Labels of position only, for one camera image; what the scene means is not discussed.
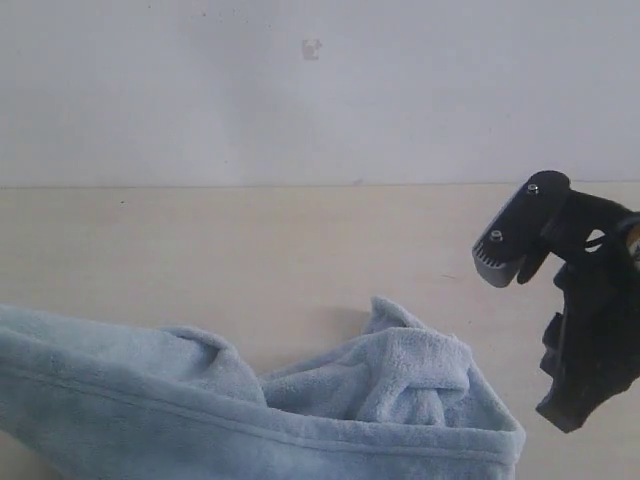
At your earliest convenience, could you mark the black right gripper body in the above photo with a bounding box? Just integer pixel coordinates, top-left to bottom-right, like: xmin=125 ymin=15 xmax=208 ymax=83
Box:
xmin=540 ymin=214 xmax=639 ymax=400

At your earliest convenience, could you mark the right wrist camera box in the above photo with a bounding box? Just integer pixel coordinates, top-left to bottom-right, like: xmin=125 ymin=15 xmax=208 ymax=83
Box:
xmin=471 ymin=170 xmax=609 ymax=290

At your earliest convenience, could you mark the light blue terry towel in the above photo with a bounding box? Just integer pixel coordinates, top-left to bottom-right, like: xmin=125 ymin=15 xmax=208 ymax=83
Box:
xmin=1 ymin=297 xmax=525 ymax=479

